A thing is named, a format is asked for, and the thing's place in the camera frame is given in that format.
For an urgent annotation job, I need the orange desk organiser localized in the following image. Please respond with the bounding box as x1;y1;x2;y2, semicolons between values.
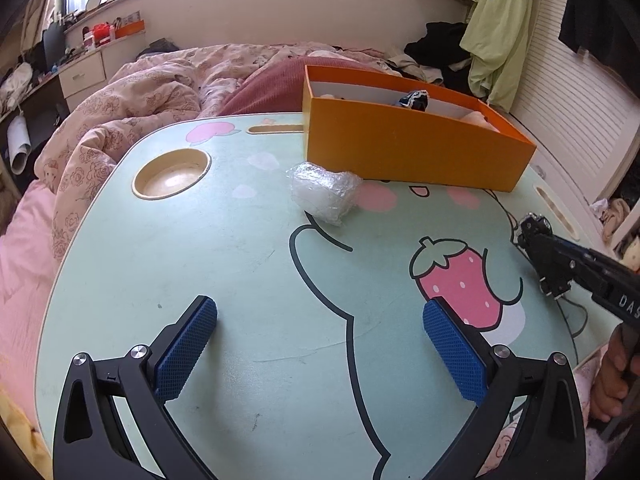
114;19;147;40

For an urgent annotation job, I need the person's right hand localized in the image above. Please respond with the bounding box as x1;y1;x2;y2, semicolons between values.
590;332;632;423

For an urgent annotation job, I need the dark red blanket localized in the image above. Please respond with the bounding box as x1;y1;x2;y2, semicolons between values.
215;57;386;117

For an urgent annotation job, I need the yellow cloth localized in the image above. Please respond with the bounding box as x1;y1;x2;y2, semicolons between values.
0;395;53;480

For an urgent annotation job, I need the beige cloth heap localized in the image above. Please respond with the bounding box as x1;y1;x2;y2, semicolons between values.
599;198;632;242

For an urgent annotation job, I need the white slatted panel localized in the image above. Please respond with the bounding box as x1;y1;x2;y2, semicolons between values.
500;0;640;201

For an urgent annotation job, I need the beige curtain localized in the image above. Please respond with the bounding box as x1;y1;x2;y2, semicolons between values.
22;0;68;51

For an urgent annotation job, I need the black monitor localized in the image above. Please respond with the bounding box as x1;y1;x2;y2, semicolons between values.
42;22;68;68

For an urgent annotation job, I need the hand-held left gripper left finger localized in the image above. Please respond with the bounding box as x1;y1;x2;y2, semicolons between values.
52;295;218;480

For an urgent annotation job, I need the pink floral quilt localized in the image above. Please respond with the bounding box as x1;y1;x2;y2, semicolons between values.
35;42;401;261

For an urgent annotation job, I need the orange cardboard box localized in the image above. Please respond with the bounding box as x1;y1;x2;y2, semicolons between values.
301;64;537;193

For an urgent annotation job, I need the white paper roll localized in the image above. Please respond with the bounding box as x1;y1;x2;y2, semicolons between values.
6;114;32;176

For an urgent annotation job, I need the pink bed sheet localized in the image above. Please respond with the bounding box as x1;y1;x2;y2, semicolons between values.
0;180;61;411

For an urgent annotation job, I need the dark hanging garment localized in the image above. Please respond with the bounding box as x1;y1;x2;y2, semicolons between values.
557;0;640;61

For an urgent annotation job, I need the dark side desk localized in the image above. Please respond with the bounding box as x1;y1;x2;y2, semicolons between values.
0;67;71;128

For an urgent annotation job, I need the green hanging garment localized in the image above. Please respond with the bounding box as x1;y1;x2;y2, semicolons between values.
460;0;538;113

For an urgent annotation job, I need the dark cloth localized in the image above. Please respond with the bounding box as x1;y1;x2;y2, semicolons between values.
136;37;181;58

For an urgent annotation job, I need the pile of dark clothes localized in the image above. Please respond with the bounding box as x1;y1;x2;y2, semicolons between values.
387;21;476;96

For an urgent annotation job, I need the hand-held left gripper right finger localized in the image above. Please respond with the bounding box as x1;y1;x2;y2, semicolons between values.
422;297;587;480

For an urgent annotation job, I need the white drawer cabinet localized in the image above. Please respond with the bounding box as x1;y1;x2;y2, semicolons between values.
59;42;133;98

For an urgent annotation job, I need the white cloth bundle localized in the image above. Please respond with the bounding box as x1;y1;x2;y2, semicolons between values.
0;62;33;111

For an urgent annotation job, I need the green cartoon desktop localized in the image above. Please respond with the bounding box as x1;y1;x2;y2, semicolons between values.
34;112;618;480

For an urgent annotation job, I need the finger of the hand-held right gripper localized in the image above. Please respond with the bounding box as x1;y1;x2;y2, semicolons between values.
531;251;575;300
515;212;597;262

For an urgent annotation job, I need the clear plastic bag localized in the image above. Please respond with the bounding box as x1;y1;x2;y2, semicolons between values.
287;161;363;227

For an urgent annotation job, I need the tan plush puff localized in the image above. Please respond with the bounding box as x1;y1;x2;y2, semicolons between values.
460;110;501;133

